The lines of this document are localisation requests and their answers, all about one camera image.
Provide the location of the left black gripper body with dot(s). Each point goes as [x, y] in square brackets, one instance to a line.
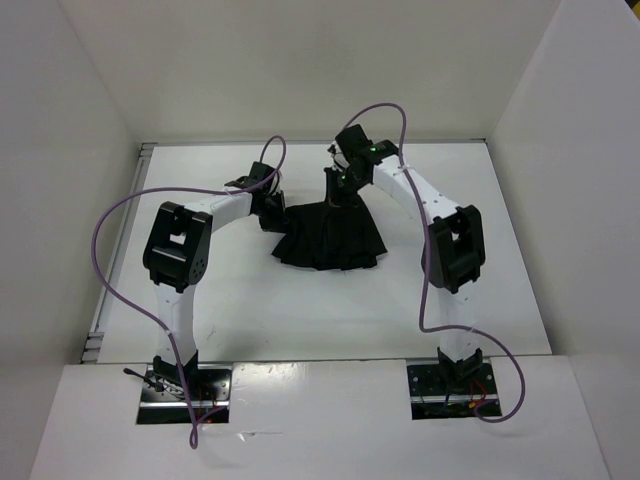
[271, 216]

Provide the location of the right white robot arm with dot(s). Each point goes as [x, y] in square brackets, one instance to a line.
[454, 248]

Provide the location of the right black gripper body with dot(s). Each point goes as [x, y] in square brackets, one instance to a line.
[350, 182]

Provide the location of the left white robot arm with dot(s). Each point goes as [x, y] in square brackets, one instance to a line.
[177, 254]

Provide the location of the black pleated skirt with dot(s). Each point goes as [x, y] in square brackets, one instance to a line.
[324, 237]

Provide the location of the aluminium table edge rail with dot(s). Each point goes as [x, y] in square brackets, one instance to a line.
[98, 328]

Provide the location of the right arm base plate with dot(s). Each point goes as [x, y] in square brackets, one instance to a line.
[431, 398]

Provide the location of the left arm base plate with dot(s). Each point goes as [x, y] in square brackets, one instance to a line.
[162, 403]

